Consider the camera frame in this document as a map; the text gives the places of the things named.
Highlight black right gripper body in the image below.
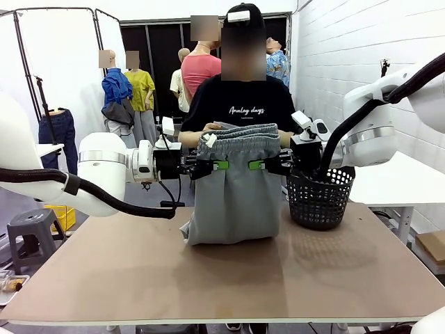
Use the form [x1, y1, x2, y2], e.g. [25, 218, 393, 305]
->
[290, 134, 323, 175]

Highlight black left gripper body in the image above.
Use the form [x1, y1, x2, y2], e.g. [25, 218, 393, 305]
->
[152, 148, 184, 181]

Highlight grey training pants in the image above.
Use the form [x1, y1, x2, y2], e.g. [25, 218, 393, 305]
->
[179, 121, 282, 246]

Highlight person's right forearm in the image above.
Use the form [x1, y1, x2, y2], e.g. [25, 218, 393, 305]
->
[178, 131, 203, 146]

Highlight black plastic laundry basket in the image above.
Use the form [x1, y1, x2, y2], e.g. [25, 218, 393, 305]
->
[284, 165, 356, 231]

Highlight person torso black t-shirt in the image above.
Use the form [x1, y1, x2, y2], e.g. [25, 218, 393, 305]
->
[179, 74, 296, 140]

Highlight mannequin in cream shirt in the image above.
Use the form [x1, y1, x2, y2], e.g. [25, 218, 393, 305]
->
[169, 47, 192, 113]

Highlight mannequin in yellow shirt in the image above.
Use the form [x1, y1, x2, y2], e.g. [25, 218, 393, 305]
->
[124, 51, 157, 149]

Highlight mannequin in pink shirt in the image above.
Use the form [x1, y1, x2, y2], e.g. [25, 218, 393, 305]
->
[180, 15, 223, 105]

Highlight mannequin in floral shirt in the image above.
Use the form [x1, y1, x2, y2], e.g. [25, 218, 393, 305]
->
[266, 37, 292, 90]

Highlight mannequin in blue shirt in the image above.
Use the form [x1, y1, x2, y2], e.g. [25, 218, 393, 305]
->
[100, 49, 136, 147]

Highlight white side table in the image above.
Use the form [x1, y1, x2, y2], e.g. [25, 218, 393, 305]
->
[347, 152, 445, 244]

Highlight mannequin in blue jeans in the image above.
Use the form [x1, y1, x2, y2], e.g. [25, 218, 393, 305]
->
[37, 108, 78, 175]

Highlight person's head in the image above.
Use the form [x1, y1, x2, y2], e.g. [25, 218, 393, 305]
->
[220, 20, 268, 81]

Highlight black curtain partition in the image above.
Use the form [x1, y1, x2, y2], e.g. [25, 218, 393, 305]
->
[120, 13, 291, 119]

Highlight yellow plastic crate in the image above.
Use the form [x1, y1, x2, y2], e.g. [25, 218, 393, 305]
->
[44, 204, 76, 232]

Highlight black light stand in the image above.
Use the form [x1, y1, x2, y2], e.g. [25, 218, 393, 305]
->
[34, 75, 58, 145]

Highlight narrow white backdrop panel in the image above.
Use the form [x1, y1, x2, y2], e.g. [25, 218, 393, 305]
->
[94, 8, 122, 81]

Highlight black cap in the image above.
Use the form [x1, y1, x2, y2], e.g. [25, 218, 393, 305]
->
[223, 3, 266, 31]

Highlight grey plastic stool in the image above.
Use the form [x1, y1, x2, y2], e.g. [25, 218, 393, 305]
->
[6, 208, 66, 276]

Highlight wide white backdrop panel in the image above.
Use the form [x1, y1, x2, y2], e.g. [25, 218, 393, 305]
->
[0, 7, 105, 154]

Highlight large cardboard box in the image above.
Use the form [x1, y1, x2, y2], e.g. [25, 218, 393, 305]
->
[415, 229, 445, 276]

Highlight white tray with snacks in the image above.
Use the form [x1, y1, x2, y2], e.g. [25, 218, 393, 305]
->
[0, 273, 31, 307]

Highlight thin black left camera cable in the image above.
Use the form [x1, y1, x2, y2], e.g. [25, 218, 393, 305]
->
[156, 127, 182, 209]

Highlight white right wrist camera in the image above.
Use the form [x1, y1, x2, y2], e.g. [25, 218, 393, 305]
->
[291, 110, 330, 142]

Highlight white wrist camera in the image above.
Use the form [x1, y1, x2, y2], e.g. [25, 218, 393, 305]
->
[291, 110, 330, 142]
[154, 116, 175, 149]

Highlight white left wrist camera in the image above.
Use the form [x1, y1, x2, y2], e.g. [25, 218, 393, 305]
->
[154, 116, 175, 149]

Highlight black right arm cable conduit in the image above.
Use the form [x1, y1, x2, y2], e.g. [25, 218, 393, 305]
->
[318, 51, 445, 182]

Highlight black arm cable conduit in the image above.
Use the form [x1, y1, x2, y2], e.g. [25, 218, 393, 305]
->
[318, 51, 445, 182]
[0, 168, 177, 220]

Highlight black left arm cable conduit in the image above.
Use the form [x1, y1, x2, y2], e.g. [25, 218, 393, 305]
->
[0, 168, 177, 220]

